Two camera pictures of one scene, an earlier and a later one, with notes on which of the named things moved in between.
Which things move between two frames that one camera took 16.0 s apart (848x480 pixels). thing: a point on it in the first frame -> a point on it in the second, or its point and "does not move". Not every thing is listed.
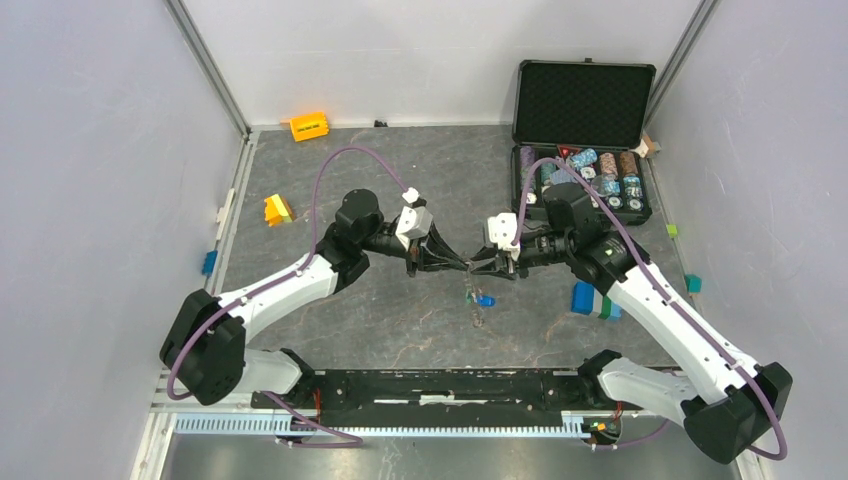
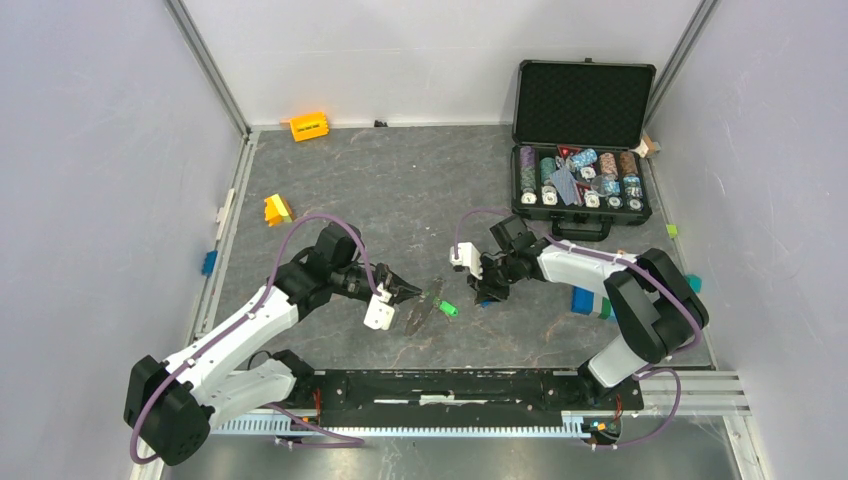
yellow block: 277,211 does not move
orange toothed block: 308,126 does not move
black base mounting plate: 440,398 does not move
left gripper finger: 437,242 -> 405,290
